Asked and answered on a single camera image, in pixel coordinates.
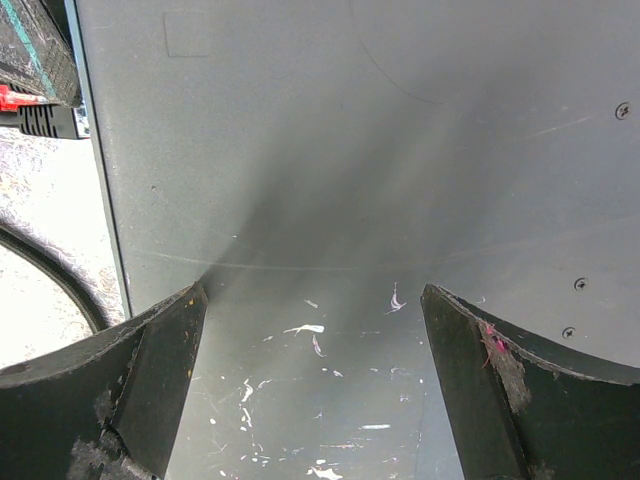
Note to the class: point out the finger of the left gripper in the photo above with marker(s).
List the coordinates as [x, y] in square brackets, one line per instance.
[36, 50]

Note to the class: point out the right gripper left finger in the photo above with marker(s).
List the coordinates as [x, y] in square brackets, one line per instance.
[108, 406]

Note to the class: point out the dark network switch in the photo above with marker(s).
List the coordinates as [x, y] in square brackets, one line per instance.
[323, 164]

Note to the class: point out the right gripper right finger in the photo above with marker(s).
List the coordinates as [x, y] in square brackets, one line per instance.
[522, 406]

